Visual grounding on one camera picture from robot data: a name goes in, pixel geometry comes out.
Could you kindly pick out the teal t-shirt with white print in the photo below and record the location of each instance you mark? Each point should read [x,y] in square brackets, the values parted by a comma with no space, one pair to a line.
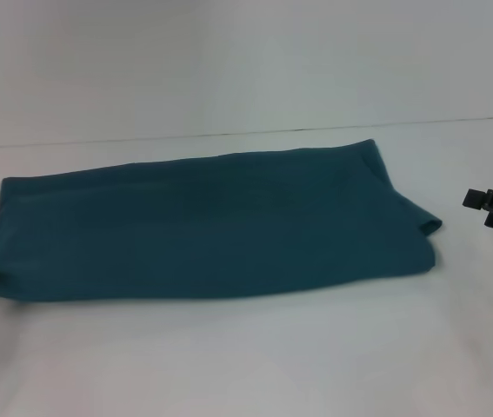
[185,226]

